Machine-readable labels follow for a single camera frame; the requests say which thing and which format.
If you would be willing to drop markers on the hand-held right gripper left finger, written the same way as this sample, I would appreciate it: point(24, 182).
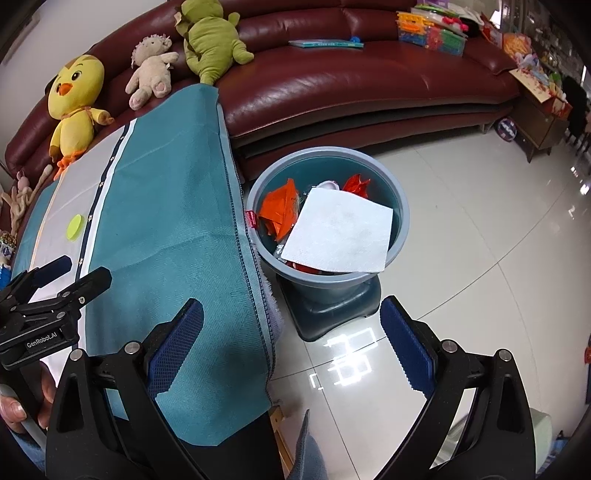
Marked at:
point(178, 337)

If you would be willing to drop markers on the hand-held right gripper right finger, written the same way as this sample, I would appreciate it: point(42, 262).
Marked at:
point(406, 344)

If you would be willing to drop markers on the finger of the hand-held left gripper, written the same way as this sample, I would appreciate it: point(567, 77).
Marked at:
point(92, 281)
point(51, 270)

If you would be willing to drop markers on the white paper napkin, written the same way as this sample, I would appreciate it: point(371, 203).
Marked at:
point(341, 230)

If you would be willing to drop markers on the orange snack wrapper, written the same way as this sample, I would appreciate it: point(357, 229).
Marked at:
point(279, 207)

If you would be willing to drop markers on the red plastic bag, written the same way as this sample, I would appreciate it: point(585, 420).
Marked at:
point(355, 184)

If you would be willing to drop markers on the pink paper cup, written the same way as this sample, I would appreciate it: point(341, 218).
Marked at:
point(328, 185)

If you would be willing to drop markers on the person's left hand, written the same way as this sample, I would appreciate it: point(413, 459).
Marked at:
point(46, 392)

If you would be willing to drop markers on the glittery patterned packet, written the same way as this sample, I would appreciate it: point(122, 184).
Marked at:
point(5, 247)

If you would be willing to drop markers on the beige rabbit plush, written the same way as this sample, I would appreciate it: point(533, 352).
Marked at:
point(21, 198)

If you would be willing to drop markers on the teal and grey tablecloth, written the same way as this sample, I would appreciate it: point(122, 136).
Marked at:
point(175, 207)

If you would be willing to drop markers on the person's blue trousers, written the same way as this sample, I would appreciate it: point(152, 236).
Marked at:
point(309, 452)

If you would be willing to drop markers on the yellow chick plush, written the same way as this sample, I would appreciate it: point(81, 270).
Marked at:
point(76, 120)

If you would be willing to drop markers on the pale grey stool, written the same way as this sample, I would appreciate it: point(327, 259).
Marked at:
point(542, 438)

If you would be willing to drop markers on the beige lamb plush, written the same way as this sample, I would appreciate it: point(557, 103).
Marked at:
point(152, 69)

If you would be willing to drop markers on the dark blue ball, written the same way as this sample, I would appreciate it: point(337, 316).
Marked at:
point(505, 129)

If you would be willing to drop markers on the wooden side cabinet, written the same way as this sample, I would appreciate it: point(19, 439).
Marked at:
point(540, 129)

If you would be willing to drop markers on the green dinosaur plush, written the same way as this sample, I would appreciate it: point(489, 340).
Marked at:
point(207, 41)

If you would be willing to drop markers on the dark red leather sofa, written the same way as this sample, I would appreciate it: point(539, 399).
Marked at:
point(346, 83)

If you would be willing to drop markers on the teal booklet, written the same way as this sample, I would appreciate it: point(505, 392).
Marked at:
point(323, 43)

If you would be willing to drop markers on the pile of colourful toy blocks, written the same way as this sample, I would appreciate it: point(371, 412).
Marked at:
point(434, 27)

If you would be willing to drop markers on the wooden table frame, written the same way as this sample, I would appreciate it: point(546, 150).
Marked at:
point(277, 420)

